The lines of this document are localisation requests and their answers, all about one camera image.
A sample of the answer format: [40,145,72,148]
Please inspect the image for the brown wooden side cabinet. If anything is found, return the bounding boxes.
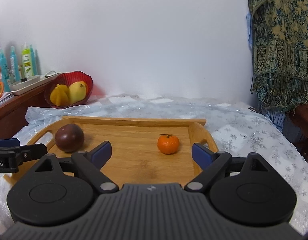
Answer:
[0,76,57,139]

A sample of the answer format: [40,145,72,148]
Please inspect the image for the yellow mango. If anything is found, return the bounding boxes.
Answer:
[68,81,88,105]

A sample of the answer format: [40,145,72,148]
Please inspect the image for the dark purple round fruit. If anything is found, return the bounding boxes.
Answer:
[55,124,85,153]

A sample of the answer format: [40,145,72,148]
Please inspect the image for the red fruit bowl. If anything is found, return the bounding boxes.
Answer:
[44,71,94,109]

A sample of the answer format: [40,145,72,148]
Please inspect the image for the green white tube bottle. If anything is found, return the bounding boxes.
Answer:
[22,43,34,78]

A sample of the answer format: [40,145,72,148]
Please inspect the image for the teal bottle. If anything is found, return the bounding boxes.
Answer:
[10,46,21,82]

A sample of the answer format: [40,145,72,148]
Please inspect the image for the blue cloth behind shawl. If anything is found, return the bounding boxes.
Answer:
[245,12,253,53]

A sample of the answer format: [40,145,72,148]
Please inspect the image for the wooden bamboo tray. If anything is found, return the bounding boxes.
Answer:
[4,115,219,189]

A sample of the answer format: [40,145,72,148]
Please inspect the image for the white rectangular tray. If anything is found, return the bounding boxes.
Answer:
[10,75,41,95]

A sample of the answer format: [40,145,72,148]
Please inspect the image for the small orange mandarin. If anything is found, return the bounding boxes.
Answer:
[157,134,180,155]

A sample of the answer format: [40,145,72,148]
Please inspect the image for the patterned green fringed shawl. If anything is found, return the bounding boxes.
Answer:
[248,0,308,112]

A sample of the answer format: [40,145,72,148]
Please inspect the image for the white snowflake table cloth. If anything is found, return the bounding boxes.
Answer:
[0,95,308,234]

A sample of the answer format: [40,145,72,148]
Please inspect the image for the yellow star fruit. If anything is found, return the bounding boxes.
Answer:
[50,84,69,107]

